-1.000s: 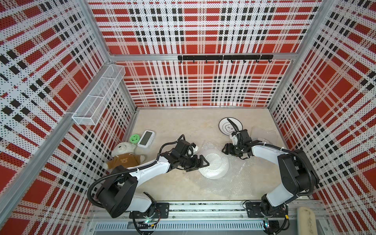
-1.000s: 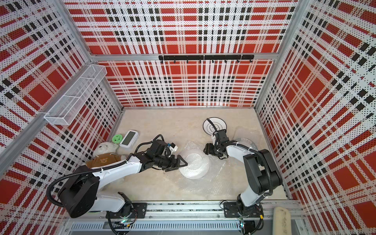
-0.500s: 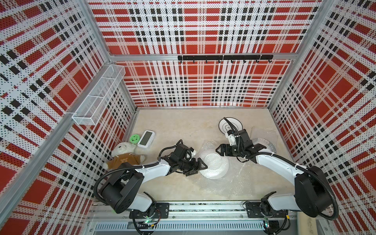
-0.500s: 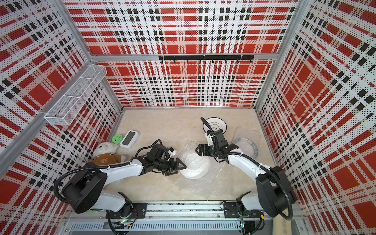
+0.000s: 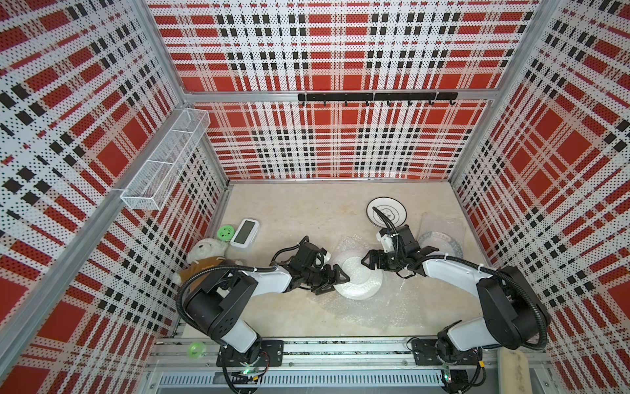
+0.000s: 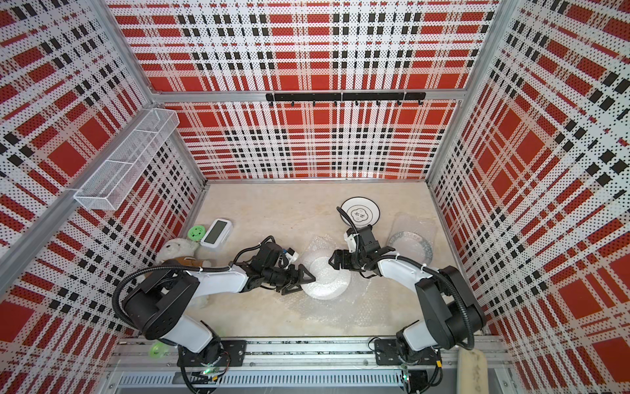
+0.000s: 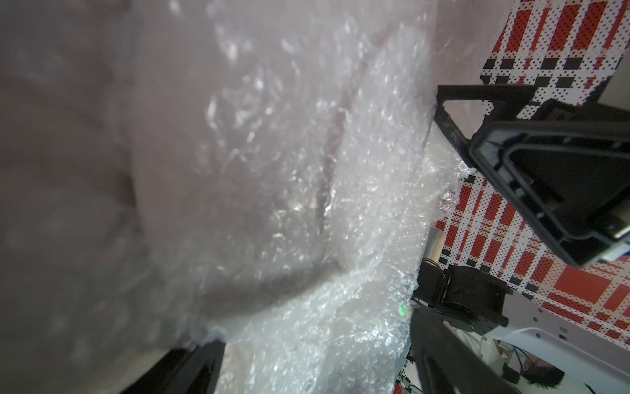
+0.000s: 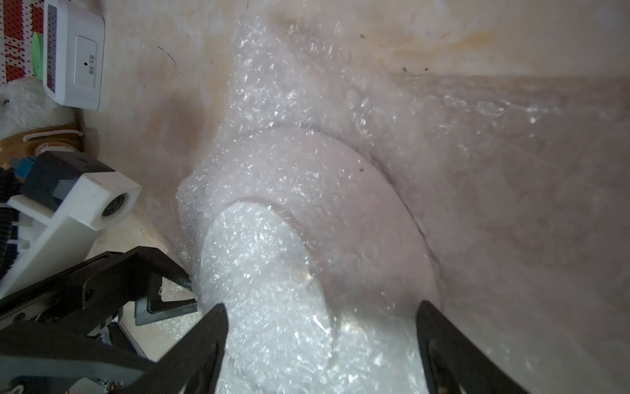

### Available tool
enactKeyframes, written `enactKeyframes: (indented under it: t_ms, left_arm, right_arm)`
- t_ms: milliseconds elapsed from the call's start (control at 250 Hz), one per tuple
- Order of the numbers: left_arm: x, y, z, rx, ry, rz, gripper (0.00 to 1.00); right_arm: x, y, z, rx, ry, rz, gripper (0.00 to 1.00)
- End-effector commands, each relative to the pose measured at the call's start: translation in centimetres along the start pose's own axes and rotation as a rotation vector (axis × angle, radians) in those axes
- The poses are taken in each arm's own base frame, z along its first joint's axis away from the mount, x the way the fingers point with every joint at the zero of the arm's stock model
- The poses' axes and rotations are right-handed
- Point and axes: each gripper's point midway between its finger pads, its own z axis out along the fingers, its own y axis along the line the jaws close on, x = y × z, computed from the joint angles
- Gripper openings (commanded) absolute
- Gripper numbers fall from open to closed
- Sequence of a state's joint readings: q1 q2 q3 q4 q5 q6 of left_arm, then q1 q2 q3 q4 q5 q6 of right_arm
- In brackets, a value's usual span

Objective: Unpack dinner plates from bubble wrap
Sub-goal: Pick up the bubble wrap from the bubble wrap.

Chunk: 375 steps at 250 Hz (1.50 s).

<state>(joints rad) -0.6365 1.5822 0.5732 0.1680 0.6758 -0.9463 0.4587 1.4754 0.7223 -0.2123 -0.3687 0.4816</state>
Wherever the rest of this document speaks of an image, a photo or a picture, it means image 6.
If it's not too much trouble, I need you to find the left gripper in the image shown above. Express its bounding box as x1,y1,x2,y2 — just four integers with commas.
263,263,316,295

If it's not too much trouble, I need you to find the grey rimmed plate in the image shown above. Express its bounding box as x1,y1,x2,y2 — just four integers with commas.
302,257,352,300
387,231,433,265

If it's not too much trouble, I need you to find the white plate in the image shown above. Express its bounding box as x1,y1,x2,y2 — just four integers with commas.
341,196,381,228

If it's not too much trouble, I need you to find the bubble wrap of orange plate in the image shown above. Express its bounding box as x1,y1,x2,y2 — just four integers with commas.
278,281,423,336

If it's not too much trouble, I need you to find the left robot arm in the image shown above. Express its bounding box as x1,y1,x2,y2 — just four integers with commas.
112,236,316,366

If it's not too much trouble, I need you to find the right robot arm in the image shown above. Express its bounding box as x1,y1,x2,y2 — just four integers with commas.
328,225,486,362

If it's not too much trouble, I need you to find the white teddy bear toy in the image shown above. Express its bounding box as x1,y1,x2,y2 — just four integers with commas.
156,238,212,268

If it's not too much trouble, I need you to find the white digital clock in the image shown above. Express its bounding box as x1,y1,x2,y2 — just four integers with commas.
200,218,233,249

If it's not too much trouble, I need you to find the green round button toy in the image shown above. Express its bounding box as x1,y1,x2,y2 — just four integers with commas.
187,225,207,242

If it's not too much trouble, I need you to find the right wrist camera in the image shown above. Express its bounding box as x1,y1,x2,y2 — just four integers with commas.
344,232,358,253

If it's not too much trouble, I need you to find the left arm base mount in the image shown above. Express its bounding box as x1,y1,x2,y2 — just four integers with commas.
177,340,247,368

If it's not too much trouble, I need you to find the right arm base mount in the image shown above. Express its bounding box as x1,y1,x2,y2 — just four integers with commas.
368,338,441,366

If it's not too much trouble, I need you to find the black hook rail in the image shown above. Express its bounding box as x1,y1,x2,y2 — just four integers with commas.
265,91,427,104

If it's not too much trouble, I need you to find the white wire mesh basket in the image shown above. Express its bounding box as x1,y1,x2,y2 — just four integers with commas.
74,108,180,211

